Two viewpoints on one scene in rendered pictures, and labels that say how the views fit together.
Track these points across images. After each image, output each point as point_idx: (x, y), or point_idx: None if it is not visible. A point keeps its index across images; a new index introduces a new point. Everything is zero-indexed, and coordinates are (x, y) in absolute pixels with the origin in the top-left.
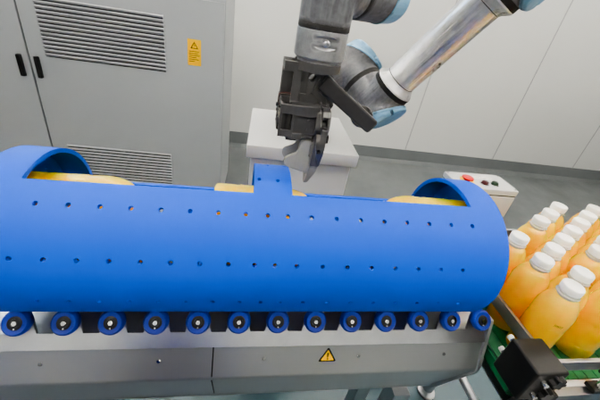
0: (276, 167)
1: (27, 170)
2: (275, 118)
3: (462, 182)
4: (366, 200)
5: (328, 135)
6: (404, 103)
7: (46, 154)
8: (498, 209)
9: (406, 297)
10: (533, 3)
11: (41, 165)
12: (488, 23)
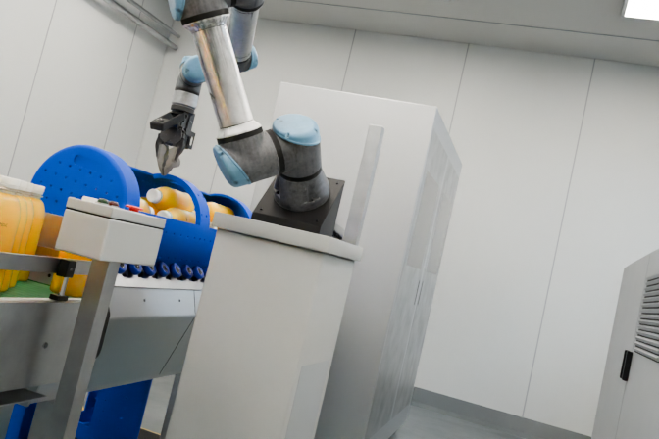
0: (181, 178)
1: (214, 193)
2: (191, 148)
3: (107, 151)
4: (129, 166)
5: (253, 210)
6: (217, 140)
7: (227, 196)
8: (72, 146)
9: None
10: (173, 12)
11: (244, 217)
12: (193, 40)
